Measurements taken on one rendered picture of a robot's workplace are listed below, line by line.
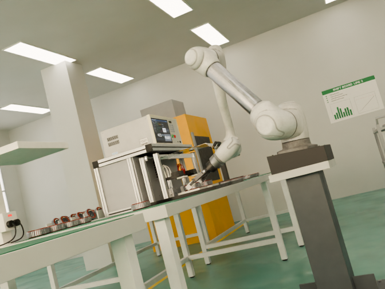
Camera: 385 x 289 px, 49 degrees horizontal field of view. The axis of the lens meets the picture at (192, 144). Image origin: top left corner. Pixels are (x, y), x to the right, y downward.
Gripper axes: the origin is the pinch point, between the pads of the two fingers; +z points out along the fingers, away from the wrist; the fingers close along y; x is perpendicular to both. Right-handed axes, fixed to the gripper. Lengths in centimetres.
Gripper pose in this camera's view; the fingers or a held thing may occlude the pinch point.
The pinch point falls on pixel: (192, 186)
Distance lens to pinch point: 268.4
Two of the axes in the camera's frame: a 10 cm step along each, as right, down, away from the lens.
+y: 3.6, 0.1, 9.3
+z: -6.6, 7.0, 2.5
